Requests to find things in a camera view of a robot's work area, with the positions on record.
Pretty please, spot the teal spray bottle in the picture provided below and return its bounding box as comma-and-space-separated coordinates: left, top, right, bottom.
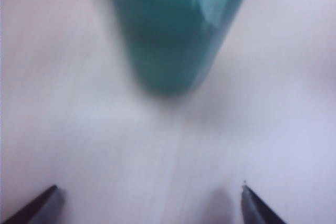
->
89, 0, 253, 98

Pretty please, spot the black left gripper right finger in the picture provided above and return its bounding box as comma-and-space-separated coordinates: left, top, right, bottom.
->
241, 180, 288, 224

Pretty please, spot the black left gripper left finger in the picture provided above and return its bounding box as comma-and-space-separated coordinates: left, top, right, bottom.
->
1, 184, 65, 224

